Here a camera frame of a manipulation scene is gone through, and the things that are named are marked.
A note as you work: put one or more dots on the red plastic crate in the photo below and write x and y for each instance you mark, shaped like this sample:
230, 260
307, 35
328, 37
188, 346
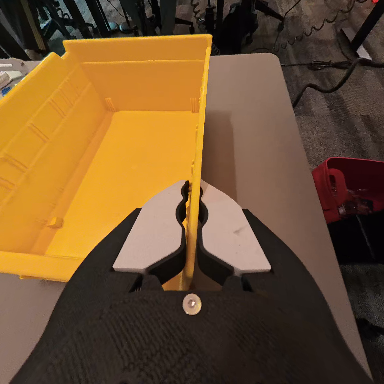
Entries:
354, 180

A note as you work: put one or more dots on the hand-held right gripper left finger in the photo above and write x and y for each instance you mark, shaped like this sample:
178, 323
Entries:
156, 234

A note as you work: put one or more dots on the large yellow plastic bin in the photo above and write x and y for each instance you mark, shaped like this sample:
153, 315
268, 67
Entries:
120, 165

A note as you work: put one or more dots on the black bag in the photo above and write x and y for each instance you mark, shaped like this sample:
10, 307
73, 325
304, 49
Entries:
354, 240

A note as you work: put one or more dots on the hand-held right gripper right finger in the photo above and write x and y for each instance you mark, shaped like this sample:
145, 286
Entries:
231, 237

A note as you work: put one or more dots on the black office chair base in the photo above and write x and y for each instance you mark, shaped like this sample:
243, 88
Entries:
237, 27

